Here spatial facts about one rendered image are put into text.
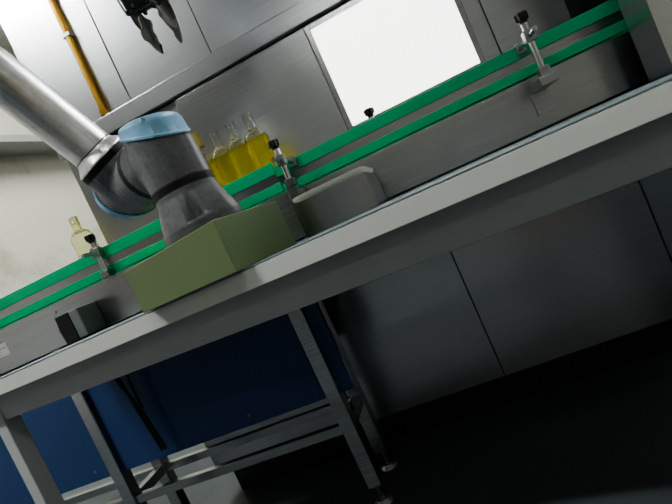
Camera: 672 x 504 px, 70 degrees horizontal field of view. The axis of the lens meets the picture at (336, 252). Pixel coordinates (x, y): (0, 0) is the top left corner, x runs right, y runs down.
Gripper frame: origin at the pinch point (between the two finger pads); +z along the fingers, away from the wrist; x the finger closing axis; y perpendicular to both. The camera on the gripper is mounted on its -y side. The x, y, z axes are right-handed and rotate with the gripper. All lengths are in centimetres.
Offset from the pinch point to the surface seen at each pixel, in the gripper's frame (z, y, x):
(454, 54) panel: 37, -16, 66
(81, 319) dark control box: 48, 25, -54
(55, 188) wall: 22, -284, -264
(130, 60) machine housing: -5.4, -35.1, -26.6
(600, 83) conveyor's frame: 55, 10, 90
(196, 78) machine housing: 9.2, -27.3, -7.7
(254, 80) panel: 17.8, -23.2, 9.3
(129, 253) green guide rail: 41, 12, -39
